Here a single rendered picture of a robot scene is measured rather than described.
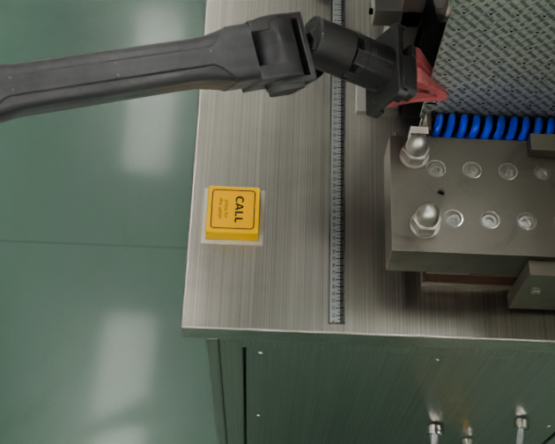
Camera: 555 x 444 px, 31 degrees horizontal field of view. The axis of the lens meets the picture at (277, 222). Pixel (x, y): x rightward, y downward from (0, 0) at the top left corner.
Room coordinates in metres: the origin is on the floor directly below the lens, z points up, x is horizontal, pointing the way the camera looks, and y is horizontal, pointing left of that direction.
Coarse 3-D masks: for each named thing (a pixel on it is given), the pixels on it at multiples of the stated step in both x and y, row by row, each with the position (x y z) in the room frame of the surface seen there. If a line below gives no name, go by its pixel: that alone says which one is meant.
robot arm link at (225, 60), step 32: (224, 32) 0.64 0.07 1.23; (256, 32) 0.66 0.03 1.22; (288, 32) 0.67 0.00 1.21; (0, 64) 0.54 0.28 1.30; (32, 64) 0.55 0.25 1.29; (64, 64) 0.56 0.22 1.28; (96, 64) 0.57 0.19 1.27; (128, 64) 0.58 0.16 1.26; (160, 64) 0.59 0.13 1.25; (192, 64) 0.60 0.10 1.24; (224, 64) 0.61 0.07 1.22; (256, 64) 0.62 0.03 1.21; (288, 64) 0.63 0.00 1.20; (0, 96) 0.51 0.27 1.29; (32, 96) 0.52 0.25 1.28; (64, 96) 0.53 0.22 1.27; (96, 96) 0.54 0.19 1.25; (128, 96) 0.56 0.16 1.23
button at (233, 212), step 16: (208, 192) 0.61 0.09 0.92; (224, 192) 0.61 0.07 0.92; (240, 192) 0.61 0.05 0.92; (256, 192) 0.62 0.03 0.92; (208, 208) 0.59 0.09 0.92; (224, 208) 0.59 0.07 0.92; (240, 208) 0.59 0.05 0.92; (256, 208) 0.59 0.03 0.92; (208, 224) 0.57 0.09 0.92; (224, 224) 0.57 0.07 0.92; (240, 224) 0.57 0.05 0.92; (256, 224) 0.57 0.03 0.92
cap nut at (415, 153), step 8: (416, 136) 0.63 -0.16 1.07; (424, 136) 0.63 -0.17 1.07; (408, 144) 0.62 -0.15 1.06; (416, 144) 0.62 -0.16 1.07; (424, 144) 0.62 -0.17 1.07; (400, 152) 0.63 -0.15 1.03; (408, 152) 0.62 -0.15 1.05; (416, 152) 0.61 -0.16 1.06; (424, 152) 0.61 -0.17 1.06; (408, 160) 0.61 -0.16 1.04; (416, 160) 0.61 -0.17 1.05; (424, 160) 0.61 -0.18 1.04; (416, 168) 0.61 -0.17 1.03
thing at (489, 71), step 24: (456, 48) 0.69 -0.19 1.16; (480, 48) 0.69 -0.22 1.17; (504, 48) 0.69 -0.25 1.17; (528, 48) 0.69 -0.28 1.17; (552, 48) 0.69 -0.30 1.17; (432, 72) 0.70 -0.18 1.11; (456, 72) 0.69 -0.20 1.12; (480, 72) 0.69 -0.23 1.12; (504, 72) 0.69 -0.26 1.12; (528, 72) 0.69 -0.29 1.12; (552, 72) 0.69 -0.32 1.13; (456, 96) 0.69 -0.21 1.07; (480, 96) 0.69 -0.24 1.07; (504, 96) 0.69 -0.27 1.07; (528, 96) 0.69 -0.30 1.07; (552, 96) 0.69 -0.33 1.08
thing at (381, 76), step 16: (384, 32) 0.74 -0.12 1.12; (400, 32) 0.73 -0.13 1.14; (368, 48) 0.69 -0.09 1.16; (384, 48) 0.70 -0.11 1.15; (400, 48) 0.70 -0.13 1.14; (368, 64) 0.67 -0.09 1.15; (384, 64) 0.68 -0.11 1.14; (400, 64) 0.68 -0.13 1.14; (352, 80) 0.66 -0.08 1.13; (368, 80) 0.66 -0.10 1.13; (384, 80) 0.67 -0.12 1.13; (400, 80) 0.66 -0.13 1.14; (368, 96) 0.67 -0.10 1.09; (384, 96) 0.65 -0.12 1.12; (400, 96) 0.64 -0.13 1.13; (368, 112) 0.65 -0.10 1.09
